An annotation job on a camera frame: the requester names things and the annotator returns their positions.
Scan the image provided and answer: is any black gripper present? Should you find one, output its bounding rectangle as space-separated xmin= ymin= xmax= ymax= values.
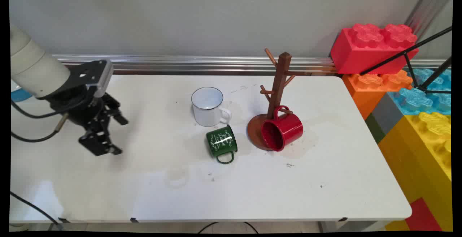
xmin=46 ymin=85 xmax=129 ymax=156

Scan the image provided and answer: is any red speckled mug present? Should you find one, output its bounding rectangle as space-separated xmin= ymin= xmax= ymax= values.
xmin=261 ymin=105 xmax=304 ymax=152

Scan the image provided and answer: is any blue bowl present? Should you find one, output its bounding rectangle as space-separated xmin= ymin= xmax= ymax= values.
xmin=11 ymin=80 xmax=34 ymax=102

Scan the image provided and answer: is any white enamel mug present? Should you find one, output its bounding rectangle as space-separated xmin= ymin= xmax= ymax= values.
xmin=191 ymin=87 xmax=232 ymax=127

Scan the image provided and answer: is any green enamel mug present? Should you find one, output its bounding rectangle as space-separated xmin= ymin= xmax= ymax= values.
xmin=206 ymin=124 xmax=238 ymax=164

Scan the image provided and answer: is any brown wooden mug tree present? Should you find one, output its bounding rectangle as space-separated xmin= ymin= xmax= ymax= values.
xmin=247 ymin=48 xmax=307 ymax=151

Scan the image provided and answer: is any giant orange toy brick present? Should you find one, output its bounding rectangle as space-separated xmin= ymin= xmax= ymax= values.
xmin=342 ymin=70 xmax=414 ymax=120

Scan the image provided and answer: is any giant red toy brick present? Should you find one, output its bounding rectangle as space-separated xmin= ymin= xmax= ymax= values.
xmin=330 ymin=23 xmax=420 ymax=75

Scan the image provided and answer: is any giant dark green toy brick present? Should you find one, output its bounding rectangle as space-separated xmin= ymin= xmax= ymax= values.
xmin=365 ymin=113 xmax=386 ymax=144

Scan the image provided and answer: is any giant grey toy brick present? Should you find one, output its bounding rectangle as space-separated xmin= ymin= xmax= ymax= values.
xmin=371 ymin=92 xmax=405 ymax=135

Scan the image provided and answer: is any black tripod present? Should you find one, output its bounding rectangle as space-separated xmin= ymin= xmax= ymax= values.
xmin=360 ymin=26 xmax=453 ymax=95

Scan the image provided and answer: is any giant blue toy brick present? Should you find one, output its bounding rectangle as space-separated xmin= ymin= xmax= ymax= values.
xmin=388 ymin=67 xmax=452 ymax=116

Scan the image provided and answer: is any giant yellow toy brick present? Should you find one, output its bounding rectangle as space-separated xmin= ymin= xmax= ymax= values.
xmin=378 ymin=111 xmax=452 ymax=232

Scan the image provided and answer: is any red brick in yellow stack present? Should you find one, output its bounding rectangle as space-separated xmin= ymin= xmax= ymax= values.
xmin=405 ymin=197 xmax=443 ymax=232

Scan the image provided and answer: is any slanted aluminium profile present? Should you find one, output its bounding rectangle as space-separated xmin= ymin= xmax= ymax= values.
xmin=404 ymin=0 xmax=453 ymax=31

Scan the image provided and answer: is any black cable with brass plug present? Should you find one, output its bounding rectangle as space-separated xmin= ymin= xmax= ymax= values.
xmin=11 ymin=113 xmax=70 ymax=143

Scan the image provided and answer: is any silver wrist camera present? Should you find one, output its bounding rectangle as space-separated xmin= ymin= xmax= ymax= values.
xmin=95 ymin=60 xmax=114 ymax=97

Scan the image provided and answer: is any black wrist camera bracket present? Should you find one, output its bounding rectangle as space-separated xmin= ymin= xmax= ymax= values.
xmin=68 ymin=60 xmax=109 ymax=96

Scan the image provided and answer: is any thin black camera cable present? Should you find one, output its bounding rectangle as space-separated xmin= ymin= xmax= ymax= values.
xmin=11 ymin=98 xmax=91 ymax=119

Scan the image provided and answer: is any horizontal aluminium rail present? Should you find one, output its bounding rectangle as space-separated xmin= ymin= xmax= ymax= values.
xmin=52 ymin=55 xmax=452 ymax=76

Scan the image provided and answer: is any thick black cable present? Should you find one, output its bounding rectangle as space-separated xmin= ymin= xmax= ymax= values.
xmin=10 ymin=192 xmax=64 ymax=230

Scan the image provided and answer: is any black cable under table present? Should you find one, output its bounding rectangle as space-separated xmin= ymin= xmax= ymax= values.
xmin=198 ymin=221 xmax=259 ymax=234

